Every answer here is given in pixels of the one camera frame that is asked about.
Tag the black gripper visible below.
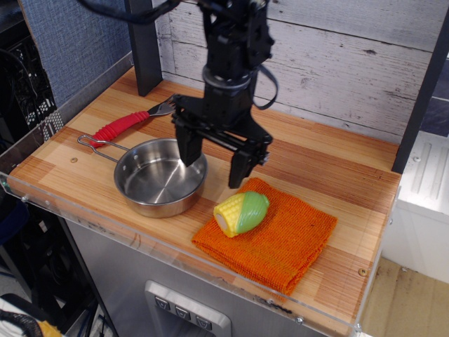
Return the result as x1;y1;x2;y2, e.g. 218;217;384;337
173;82;272;188

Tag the stainless steel pot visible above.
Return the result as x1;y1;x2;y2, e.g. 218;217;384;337
77;135;208;218

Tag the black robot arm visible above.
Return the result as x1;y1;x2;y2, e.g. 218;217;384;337
173;1;275;189

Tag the orange knitted cloth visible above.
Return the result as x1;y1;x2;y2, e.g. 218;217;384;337
192;178;337;296

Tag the toy corn cob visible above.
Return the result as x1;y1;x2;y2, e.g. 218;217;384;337
213;191;270;238

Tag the silver button control panel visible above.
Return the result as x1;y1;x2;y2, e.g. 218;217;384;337
145;280;232;336

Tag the clear acrylic table guard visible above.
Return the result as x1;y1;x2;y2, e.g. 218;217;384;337
1;59;400;336

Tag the yellow object with black mesh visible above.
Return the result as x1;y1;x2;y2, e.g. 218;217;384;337
1;310;64;337

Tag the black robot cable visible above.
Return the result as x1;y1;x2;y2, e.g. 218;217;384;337
79;0;280;110

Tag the red handled fork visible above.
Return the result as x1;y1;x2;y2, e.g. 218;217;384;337
89;95;175;148

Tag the black left upright post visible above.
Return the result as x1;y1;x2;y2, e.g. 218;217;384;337
123;0;166;98

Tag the black upright post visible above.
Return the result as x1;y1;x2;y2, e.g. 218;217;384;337
123;0;166;98
391;11;448;174

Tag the black right upright post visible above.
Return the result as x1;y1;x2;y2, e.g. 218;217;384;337
391;11;448;174

